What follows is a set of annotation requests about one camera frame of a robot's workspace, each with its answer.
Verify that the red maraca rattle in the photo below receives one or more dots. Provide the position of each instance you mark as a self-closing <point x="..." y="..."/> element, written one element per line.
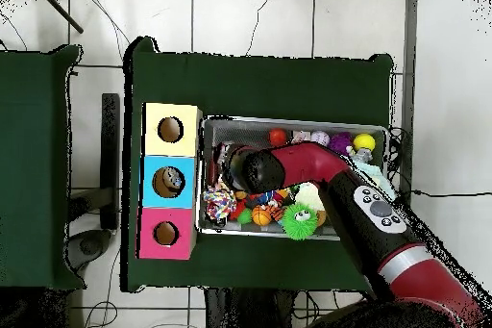
<point x="277" y="137"/>

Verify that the tiger striped toy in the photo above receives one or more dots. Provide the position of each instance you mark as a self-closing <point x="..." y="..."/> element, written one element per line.
<point x="275" y="209"/>

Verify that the cream knitted cloth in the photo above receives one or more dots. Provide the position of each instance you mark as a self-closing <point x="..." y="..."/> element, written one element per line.
<point x="309" y="196"/>

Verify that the green spiky ball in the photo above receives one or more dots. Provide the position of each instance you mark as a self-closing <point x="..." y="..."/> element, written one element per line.
<point x="300" y="222"/>

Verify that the mint knitted cloth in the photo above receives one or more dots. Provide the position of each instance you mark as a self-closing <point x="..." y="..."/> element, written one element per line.
<point x="382" y="176"/>

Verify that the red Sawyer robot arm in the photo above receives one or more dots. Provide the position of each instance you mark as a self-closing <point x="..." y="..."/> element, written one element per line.
<point x="307" y="160"/>

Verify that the clear shallow mesh bin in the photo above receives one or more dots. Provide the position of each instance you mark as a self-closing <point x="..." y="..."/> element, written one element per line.
<point x="211" y="228"/>

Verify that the wooden box with three holes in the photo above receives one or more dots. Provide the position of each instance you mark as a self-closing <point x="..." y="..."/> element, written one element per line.
<point x="169" y="166"/>

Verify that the dark red sausage toy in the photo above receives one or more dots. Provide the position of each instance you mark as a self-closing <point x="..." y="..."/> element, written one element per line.
<point x="212" y="172"/>

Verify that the small orange basketball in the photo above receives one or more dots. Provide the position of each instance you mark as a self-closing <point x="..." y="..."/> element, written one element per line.
<point x="261" y="216"/>

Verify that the floral patterned fabric knot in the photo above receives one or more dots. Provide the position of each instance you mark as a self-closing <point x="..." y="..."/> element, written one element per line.
<point x="300" y="136"/>

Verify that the dark green tablecloth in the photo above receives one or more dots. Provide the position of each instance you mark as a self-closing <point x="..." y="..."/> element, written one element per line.
<point x="269" y="89"/>

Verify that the white baseball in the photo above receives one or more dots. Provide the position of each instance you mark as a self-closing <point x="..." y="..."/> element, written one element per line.
<point x="320" y="138"/>

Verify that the purple monster toy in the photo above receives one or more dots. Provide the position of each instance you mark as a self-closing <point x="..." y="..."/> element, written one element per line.
<point x="340" y="142"/>

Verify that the yellow ball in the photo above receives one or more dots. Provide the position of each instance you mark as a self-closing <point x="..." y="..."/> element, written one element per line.
<point x="364" y="142"/>

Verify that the black panel stand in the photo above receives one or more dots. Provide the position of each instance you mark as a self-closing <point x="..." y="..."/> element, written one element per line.
<point x="111" y="151"/>

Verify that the grey round stand base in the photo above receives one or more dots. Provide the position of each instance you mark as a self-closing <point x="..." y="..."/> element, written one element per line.
<point x="92" y="245"/>

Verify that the dark green side cloth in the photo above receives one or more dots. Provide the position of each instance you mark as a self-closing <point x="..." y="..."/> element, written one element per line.
<point x="38" y="112"/>

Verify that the black rod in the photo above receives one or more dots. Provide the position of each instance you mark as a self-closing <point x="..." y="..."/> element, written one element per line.
<point x="61" y="11"/>

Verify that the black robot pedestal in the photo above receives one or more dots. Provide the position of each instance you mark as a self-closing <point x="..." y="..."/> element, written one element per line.
<point x="246" y="312"/>

